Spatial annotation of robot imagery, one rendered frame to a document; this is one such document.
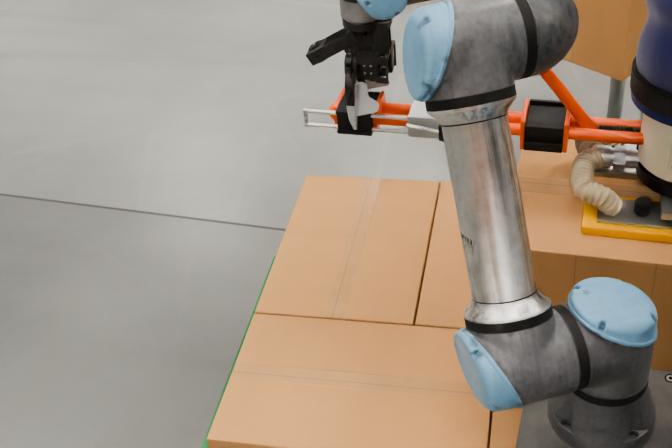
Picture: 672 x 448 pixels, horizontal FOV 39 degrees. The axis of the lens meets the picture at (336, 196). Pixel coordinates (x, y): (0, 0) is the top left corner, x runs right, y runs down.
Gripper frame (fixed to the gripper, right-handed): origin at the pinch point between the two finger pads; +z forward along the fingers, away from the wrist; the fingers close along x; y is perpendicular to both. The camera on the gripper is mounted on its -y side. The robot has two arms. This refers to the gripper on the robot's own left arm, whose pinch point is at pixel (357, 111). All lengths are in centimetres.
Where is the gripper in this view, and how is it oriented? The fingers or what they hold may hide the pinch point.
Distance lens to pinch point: 182.4
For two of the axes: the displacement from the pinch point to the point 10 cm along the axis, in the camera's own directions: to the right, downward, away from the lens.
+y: 9.6, 0.9, -2.5
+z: 0.8, 8.0, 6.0
